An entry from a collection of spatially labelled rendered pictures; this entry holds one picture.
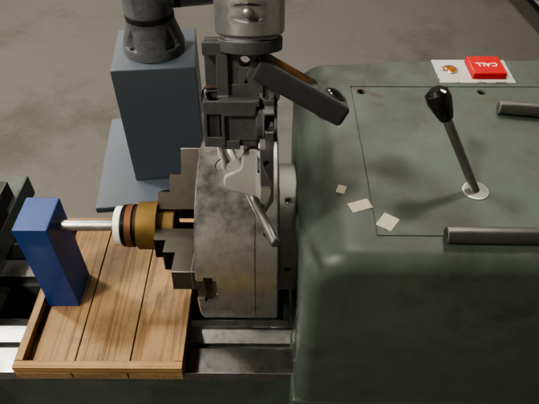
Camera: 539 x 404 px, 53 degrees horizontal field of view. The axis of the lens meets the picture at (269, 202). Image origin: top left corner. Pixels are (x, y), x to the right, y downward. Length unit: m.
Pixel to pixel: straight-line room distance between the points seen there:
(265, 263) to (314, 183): 0.14
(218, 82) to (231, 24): 0.07
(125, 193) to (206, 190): 0.74
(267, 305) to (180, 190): 0.25
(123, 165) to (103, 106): 1.63
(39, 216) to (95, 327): 0.25
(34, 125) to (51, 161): 0.35
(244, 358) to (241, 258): 0.29
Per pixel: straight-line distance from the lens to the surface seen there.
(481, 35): 4.03
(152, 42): 1.34
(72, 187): 2.74
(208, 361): 1.04
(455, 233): 0.71
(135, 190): 1.52
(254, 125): 0.60
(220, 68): 0.60
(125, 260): 1.18
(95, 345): 1.08
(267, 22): 0.57
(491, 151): 0.88
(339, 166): 0.80
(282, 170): 0.89
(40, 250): 1.02
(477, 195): 0.80
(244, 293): 0.83
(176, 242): 0.89
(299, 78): 0.60
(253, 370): 1.03
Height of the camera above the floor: 1.78
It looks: 45 degrees down
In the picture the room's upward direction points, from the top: straight up
